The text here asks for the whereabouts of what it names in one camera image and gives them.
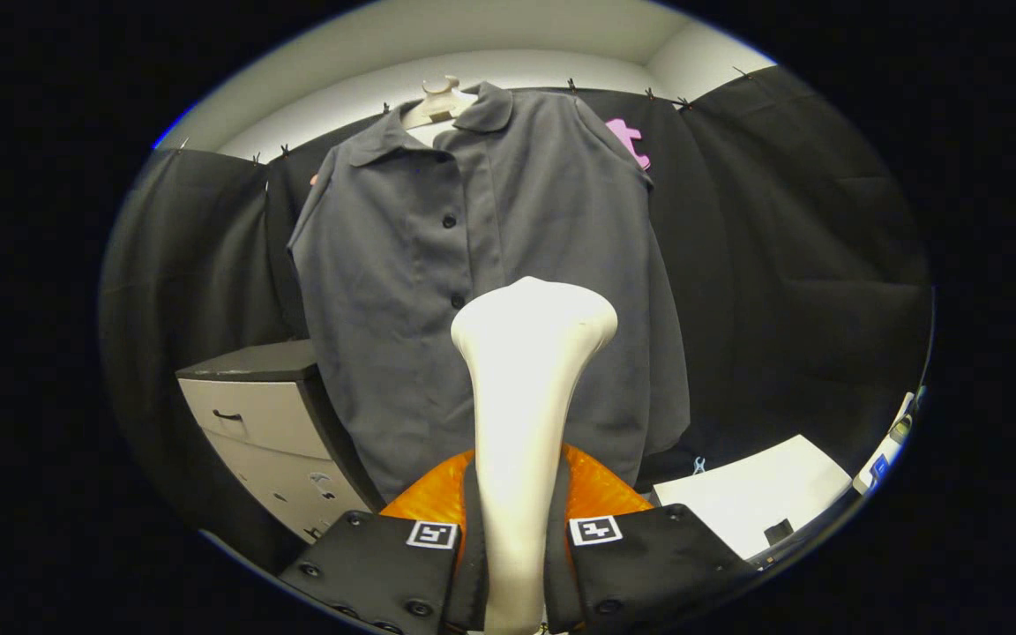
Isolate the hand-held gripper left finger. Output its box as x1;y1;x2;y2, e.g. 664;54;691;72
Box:
277;445;484;635

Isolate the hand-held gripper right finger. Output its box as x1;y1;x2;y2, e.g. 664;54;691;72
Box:
546;441;763;635

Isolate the white garment steamer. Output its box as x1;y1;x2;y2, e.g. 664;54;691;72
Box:
451;276;620;635

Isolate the grey button shirt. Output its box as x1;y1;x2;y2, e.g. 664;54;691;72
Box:
288;81;692;504

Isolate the grey drawer cabinet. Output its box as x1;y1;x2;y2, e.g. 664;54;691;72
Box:
176;340;385;543

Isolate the white mannequin torso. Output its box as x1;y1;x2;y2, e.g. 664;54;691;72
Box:
400;75;479;133

